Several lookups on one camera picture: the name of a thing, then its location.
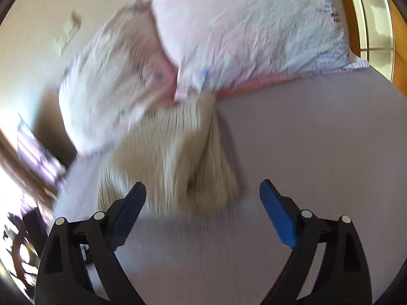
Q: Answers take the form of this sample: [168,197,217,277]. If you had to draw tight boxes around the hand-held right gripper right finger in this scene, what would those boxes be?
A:
[259,179,372,305]

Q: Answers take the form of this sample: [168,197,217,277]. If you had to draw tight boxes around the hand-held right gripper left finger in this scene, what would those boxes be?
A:
[35,182,147,305]

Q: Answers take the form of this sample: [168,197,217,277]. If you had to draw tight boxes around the grey bed sheet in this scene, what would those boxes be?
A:
[52,67,407,305]

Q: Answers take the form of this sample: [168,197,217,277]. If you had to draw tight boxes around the pink blanket edge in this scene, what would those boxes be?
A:
[214,73,306,100]

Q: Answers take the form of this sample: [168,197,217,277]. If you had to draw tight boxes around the white wall switch plate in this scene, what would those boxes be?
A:
[55,10,82,57]

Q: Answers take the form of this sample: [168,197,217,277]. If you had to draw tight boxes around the wooden headboard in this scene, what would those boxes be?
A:
[332,0,363,59]

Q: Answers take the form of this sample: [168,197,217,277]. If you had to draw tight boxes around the cream knitted garment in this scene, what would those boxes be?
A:
[96,91,240,212]

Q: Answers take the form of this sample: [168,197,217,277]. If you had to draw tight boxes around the dark wooden furniture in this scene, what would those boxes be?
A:
[3,206,56,280]

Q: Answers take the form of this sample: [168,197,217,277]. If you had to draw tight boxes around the floral white pillow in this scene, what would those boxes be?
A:
[149,0,371,102]
[59,0,179,156]

